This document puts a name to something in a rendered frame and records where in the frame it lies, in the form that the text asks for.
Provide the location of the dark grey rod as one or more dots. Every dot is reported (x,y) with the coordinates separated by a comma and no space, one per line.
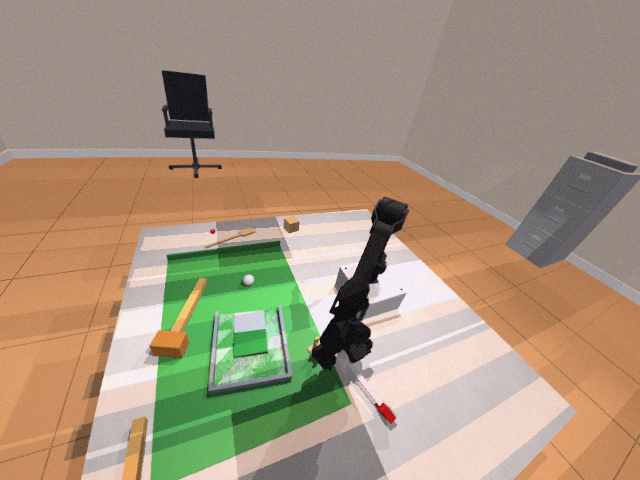
(380,404)

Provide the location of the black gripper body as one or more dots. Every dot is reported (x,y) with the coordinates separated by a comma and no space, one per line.
(327,359)

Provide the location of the brown cube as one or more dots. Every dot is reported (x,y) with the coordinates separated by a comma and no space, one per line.
(291,224)

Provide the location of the green flat mat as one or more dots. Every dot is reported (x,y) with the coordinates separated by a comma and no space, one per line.
(194,429)

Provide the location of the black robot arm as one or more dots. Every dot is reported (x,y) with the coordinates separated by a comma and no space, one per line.
(387,218)

